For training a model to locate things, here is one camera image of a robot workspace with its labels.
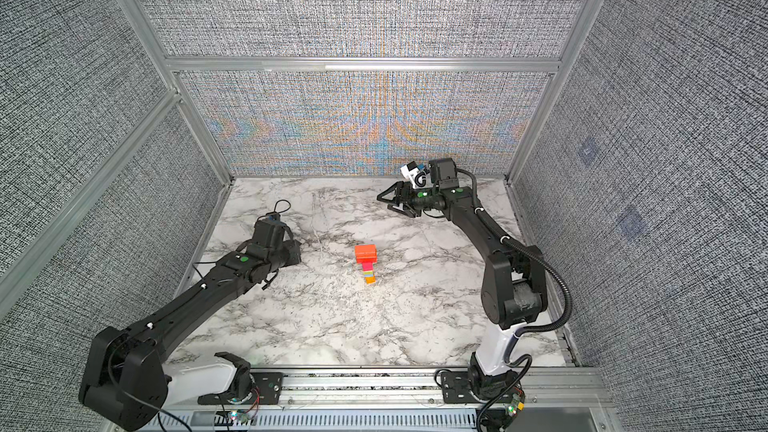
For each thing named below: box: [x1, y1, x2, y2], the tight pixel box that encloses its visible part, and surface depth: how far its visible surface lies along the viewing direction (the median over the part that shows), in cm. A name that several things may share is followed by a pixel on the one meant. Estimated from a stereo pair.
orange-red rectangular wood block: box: [355, 244, 377, 269], surface depth 89 cm
